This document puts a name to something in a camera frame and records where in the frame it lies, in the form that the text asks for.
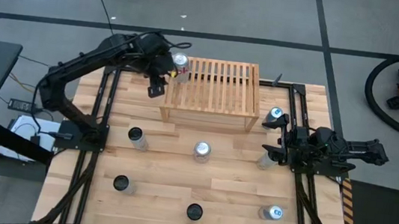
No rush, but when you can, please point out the black metal table frame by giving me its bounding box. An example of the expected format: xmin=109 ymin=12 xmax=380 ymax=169
xmin=31 ymin=55 xmax=368 ymax=224

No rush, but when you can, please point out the blue silver Red Bull can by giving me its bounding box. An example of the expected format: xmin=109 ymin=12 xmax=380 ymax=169
xmin=257 ymin=202 xmax=285 ymax=223
xmin=261 ymin=104 xmax=284 ymax=132

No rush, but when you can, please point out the silver Diet Coke can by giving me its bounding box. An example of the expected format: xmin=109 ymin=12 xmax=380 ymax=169
xmin=168 ymin=51 xmax=192 ymax=85
xmin=192 ymin=139 xmax=213 ymax=165

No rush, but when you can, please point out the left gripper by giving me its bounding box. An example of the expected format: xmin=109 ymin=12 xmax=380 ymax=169
xmin=131 ymin=31 xmax=182 ymax=101

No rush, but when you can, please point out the black table clamp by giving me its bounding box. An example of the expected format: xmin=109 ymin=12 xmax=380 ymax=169
xmin=271 ymin=72 xmax=284 ymax=88

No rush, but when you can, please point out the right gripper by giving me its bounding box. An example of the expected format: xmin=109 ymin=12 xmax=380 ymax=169
xmin=256 ymin=110 xmax=320 ymax=170

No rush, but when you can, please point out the black power brick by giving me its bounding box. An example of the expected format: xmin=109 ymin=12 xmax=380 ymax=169
xmin=6 ymin=97 xmax=38 ymax=114

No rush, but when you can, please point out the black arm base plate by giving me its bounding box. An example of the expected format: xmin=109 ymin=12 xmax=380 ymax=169
xmin=286 ymin=151 xmax=357 ymax=180
xmin=52 ymin=118 xmax=111 ymax=154

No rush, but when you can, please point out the slatted wooden shelf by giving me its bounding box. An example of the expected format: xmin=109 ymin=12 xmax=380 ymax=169
xmin=157 ymin=52 xmax=266 ymax=134

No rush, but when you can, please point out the white Celsius Peach Vibe can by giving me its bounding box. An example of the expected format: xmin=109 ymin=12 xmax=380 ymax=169
xmin=125 ymin=125 xmax=152 ymax=153

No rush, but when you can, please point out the white box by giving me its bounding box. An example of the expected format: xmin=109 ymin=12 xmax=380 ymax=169
xmin=0 ymin=112 xmax=62 ymax=166

